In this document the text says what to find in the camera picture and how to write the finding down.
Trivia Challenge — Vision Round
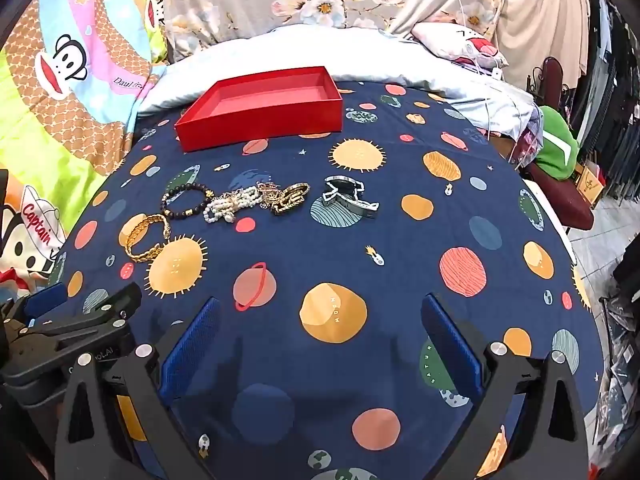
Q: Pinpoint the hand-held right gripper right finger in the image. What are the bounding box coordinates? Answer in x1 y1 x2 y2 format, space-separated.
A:
421 293 591 480

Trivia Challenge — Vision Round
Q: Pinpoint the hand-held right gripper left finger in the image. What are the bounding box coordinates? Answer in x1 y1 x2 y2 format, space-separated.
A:
54 296 223 480

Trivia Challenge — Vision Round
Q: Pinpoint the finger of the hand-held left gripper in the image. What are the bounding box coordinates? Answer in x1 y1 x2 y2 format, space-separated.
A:
20 282 143 361
10 282 71 331

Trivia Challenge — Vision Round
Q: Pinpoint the gold bangle bracelet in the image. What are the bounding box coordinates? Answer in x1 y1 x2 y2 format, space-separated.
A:
124 214 173 262

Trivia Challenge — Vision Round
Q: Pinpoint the black bead bracelet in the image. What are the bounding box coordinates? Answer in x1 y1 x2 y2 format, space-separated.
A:
160 183 213 221

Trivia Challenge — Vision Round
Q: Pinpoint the white pearl bracelet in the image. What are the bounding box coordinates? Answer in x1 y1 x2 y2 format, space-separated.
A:
202 186 261 225

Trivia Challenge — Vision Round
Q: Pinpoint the gold chain link bracelet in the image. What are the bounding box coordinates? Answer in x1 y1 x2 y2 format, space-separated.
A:
271 183 311 217

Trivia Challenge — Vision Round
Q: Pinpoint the silver and black hair clip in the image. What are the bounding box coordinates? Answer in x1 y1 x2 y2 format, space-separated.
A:
320 175 381 221

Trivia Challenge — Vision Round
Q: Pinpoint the red cardboard box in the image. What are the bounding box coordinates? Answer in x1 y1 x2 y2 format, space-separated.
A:
174 66 345 153

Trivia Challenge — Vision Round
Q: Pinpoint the navy planet print bed sheet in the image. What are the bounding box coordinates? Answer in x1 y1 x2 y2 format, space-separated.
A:
47 80 606 480

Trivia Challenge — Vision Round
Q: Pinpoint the pile of plastic-wrapped garments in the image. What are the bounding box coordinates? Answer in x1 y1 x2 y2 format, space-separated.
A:
595 240 640 463

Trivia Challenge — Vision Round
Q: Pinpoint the dark red chair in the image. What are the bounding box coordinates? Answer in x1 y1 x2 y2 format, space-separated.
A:
524 57 596 231

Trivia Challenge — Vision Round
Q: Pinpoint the colourful monkey printed blanket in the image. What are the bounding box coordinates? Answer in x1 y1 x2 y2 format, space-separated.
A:
0 0 171 301

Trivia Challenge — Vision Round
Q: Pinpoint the small cardboard box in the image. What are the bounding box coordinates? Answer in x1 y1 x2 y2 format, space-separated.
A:
575 162 607 209

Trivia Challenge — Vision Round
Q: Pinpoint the green cloth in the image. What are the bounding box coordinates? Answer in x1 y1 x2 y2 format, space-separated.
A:
532 105 581 182

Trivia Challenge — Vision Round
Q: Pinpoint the pink cartoon face pillow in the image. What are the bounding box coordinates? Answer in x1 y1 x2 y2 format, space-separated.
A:
411 21 510 68

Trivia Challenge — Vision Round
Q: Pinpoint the light blue duvet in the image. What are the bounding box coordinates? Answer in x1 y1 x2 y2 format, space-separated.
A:
137 24 540 133

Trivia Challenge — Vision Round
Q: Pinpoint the rack of hanging clothes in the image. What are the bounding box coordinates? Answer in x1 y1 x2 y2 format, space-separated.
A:
575 0 640 201

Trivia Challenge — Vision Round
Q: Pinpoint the grey floral cloth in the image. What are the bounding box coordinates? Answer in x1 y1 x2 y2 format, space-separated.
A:
162 0 511 53

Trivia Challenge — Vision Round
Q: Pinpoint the beige curtain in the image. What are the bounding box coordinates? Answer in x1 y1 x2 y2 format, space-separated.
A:
492 0 591 77

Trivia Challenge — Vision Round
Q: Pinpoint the white charging cable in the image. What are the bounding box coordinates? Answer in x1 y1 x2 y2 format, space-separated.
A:
456 0 502 81

